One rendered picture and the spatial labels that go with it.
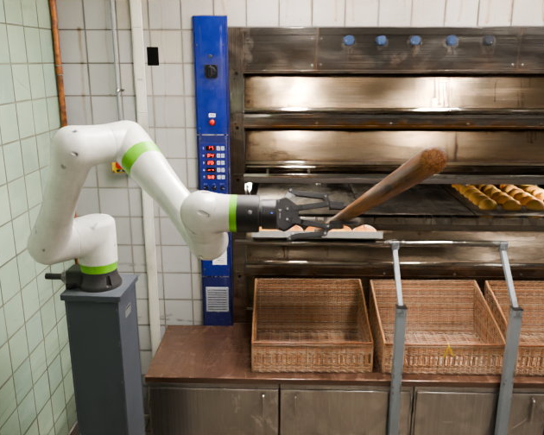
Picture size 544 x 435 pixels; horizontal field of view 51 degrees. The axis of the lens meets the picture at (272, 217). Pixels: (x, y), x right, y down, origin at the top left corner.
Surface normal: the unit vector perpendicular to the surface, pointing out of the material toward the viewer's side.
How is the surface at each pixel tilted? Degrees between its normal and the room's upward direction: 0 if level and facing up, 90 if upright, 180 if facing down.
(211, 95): 90
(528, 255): 70
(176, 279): 90
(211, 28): 90
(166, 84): 90
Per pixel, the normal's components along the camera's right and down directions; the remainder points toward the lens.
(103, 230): 0.72, 0.17
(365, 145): -0.03, -0.07
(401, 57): -0.03, 0.27
